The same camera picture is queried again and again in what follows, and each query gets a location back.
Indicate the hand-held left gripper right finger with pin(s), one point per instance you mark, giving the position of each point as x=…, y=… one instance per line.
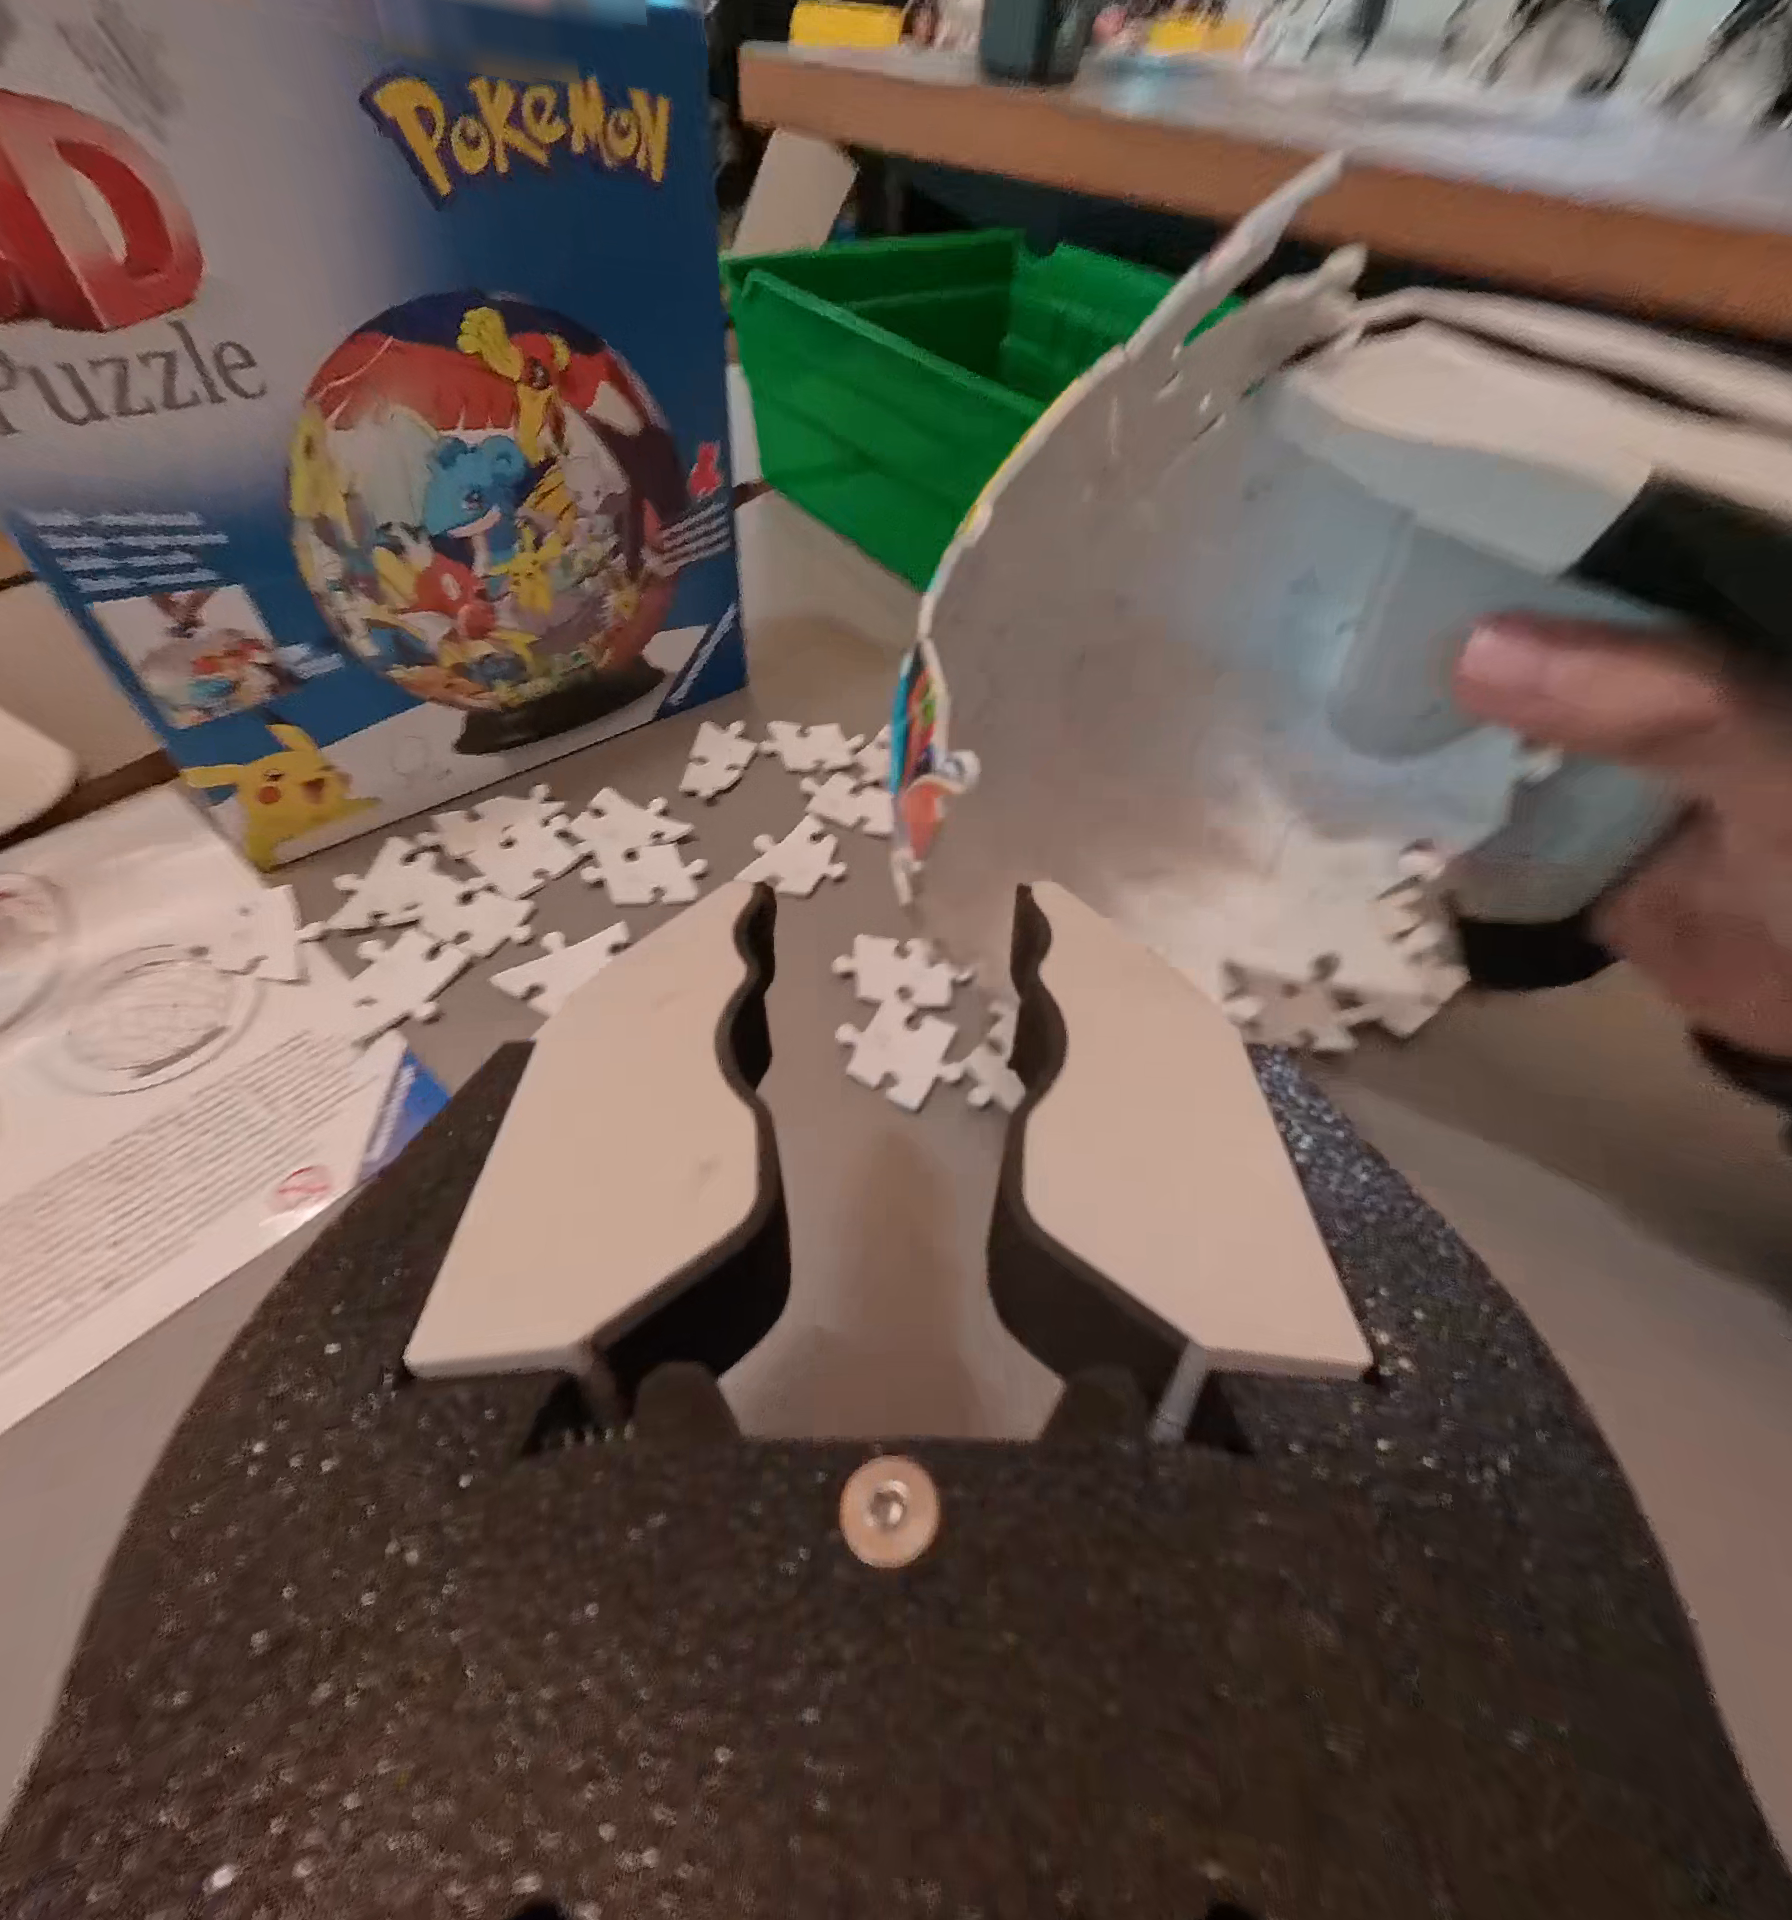
x=1181, y=1201

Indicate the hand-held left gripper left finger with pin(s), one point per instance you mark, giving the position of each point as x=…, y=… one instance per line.
x=596, y=1185

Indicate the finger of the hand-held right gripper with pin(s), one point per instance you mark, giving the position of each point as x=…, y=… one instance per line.
x=1661, y=390
x=1406, y=510

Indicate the partly built puzzle ball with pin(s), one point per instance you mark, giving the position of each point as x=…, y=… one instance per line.
x=1121, y=675

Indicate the pile of white puzzle pieces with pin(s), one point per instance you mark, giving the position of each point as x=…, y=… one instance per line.
x=534, y=870

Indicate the paper puzzle leaflet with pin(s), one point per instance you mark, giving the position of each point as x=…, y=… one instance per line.
x=85, y=1201

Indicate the blue puzzle box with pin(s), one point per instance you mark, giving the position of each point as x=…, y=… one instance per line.
x=309, y=374

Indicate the person's right hand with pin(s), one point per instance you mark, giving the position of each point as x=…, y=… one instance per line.
x=1781, y=870

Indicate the wooden workbench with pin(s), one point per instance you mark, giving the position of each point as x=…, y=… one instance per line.
x=1286, y=166

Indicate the green plastic bin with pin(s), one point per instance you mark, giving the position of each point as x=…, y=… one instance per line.
x=865, y=390

